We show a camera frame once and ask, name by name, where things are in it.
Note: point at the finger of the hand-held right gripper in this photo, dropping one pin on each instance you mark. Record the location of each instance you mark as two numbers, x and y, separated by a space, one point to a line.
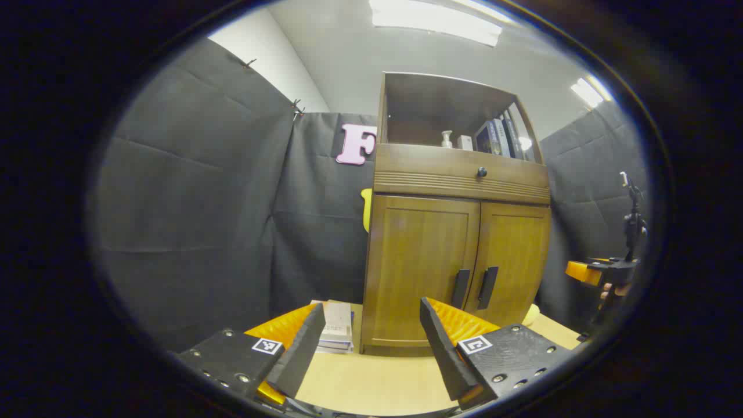
582 272

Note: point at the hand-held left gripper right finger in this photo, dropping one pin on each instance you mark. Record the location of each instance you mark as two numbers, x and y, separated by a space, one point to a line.
450 360

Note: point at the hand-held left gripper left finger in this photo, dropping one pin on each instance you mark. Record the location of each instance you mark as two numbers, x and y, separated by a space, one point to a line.
299 360

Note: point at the wooden cabinet door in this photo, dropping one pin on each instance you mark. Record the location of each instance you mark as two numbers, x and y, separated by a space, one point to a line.
516 244
412 261

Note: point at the wooden double-door shoe cabinet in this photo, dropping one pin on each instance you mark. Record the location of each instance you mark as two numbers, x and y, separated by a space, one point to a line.
406 104

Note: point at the wooden cabinet drawer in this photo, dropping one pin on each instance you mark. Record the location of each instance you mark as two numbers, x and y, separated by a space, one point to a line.
424 165

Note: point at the black tripod stand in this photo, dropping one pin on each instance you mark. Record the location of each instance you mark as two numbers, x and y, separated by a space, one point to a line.
634 223

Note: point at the stack of white books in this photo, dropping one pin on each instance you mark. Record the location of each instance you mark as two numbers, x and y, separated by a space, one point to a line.
336 325

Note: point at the dark blue book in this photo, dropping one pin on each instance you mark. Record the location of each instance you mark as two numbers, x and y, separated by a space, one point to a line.
484 139
514 136

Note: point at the grey blue book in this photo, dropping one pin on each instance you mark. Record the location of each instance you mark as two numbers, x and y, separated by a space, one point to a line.
502 138

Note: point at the small white box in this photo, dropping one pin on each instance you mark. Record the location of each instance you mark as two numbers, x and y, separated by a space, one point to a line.
464 143

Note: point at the small ceiling light panel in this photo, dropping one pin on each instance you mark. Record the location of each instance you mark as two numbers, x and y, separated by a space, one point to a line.
589 92

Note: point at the white pump bottle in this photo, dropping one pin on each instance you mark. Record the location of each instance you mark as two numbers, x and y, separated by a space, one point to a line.
446 140

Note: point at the long ceiling light panel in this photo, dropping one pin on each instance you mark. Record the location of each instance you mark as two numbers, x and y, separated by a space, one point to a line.
435 20

